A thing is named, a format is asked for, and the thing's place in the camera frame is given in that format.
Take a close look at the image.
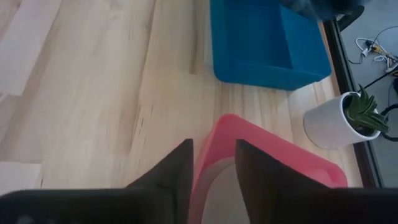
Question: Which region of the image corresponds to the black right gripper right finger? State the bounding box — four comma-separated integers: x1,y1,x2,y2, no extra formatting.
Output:
234,139,345,224

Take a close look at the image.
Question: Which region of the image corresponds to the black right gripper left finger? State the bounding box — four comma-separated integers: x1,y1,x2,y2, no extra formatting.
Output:
124,138,195,224

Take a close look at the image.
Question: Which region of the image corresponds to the pink plastic bin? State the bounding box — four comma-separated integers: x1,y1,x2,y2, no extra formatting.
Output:
187,113,348,224

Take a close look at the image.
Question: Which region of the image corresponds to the white plant pot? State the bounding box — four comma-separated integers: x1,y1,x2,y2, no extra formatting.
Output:
303,91,382,150

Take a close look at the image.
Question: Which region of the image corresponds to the green succulent plant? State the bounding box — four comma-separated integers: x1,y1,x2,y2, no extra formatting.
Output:
343,83,391,135

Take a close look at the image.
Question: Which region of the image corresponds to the blue plastic bin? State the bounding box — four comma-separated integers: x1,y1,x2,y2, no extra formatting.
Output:
210,0,333,91

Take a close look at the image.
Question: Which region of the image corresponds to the black table edge rail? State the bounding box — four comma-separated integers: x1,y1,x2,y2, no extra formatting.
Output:
322,19,384,189

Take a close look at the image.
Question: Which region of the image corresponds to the black floor cable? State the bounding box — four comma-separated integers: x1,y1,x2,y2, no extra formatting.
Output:
379,104,398,142

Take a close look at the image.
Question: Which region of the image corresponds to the white floor cable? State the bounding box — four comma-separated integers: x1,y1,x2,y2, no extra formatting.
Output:
355,37,398,74

